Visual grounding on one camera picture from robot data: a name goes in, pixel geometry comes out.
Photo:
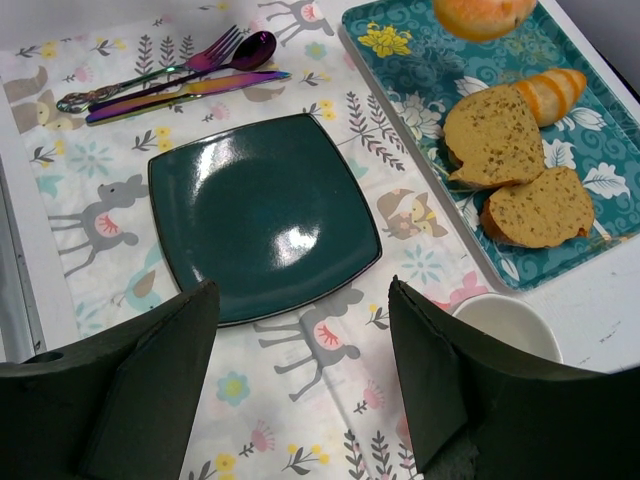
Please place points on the glazed donut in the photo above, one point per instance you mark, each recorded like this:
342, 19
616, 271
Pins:
482, 20

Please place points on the striped croissant roll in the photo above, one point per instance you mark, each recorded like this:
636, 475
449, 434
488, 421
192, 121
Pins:
552, 93

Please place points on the small seeded bread slice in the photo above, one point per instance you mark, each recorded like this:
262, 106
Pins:
544, 213

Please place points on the dark teal square plate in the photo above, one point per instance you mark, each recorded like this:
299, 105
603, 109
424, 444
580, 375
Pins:
269, 211

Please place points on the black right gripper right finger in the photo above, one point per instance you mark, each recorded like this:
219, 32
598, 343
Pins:
478, 408

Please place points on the iridescent knife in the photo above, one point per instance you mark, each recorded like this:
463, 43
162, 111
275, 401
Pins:
188, 92

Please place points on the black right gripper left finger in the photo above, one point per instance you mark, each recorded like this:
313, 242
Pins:
117, 405

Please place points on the animal print placemat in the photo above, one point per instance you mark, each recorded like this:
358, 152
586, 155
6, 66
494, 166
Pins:
281, 400

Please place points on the iridescent spoon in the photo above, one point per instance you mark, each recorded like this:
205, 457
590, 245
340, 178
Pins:
251, 53

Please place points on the teal floral tray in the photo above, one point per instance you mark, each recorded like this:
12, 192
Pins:
424, 71

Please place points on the large seeded bread slice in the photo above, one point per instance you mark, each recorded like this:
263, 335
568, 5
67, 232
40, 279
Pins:
494, 137

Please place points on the pink mug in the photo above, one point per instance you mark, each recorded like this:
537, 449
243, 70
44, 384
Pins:
511, 321

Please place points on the iridescent fork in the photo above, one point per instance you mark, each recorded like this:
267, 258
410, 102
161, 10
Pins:
150, 75

